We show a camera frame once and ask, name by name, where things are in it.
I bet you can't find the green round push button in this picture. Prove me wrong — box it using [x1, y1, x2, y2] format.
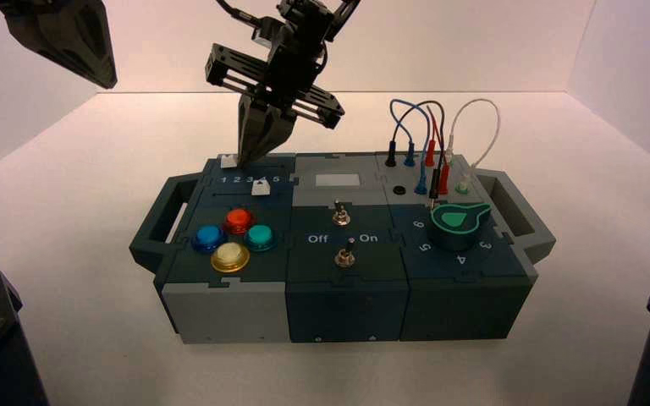
[243, 223, 279, 253]

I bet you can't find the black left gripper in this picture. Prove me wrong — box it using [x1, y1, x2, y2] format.
[205, 22, 345, 168]

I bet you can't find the blue banana plug cable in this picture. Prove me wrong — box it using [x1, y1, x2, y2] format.
[389, 99, 433, 196]

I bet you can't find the small grey display screen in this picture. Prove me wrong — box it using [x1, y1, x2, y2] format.
[315, 173, 361, 189]

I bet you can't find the yellow round push button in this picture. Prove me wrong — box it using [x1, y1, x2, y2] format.
[210, 242, 251, 274]

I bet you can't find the black banana plug cable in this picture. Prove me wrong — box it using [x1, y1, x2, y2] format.
[384, 100, 447, 213]

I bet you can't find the metal toggle switch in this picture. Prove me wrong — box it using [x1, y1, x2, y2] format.
[331, 198, 352, 227]
[334, 237, 357, 268]

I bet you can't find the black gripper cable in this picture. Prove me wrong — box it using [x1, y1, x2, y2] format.
[215, 0, 267, 28]

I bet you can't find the green rotary pointer knob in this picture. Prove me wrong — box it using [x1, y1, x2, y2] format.
[429, 203, 494, 252]

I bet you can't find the red round push button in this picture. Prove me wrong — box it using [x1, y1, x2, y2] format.
[223, 208, 256, 236]

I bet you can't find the dark teal grey control box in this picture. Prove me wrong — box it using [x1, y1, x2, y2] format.
[129, 151, 557, 344]

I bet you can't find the blue round push button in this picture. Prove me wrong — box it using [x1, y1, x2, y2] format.
[191, 225, 228, 254]

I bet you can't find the red banana plug cable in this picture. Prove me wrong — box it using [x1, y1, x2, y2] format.
[424, 105, 452, 196]

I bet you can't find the white banana plug cable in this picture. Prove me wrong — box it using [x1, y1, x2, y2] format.
[445, 98, 502, 196]

